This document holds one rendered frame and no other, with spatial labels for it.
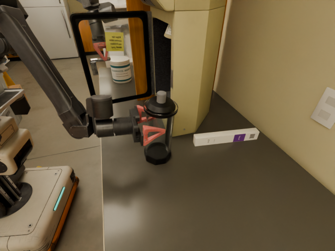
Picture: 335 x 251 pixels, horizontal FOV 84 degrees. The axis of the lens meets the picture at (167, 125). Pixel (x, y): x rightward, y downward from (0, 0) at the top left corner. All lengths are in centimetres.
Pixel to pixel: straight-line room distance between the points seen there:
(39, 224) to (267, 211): 130
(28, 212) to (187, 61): 139
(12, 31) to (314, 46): 87
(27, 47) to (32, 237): 115
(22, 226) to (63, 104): 110
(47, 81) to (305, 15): 82
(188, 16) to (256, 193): 58
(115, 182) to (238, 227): 39
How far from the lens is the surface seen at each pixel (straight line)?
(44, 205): 160
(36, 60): 62
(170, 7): 62
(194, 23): 65
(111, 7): 95
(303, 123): 84
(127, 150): 77
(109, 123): 58
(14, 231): 159
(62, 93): 60
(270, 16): 94
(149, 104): 56
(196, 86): 72
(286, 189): 74
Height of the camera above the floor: 146
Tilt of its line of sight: 36 degrees down
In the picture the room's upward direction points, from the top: straight up
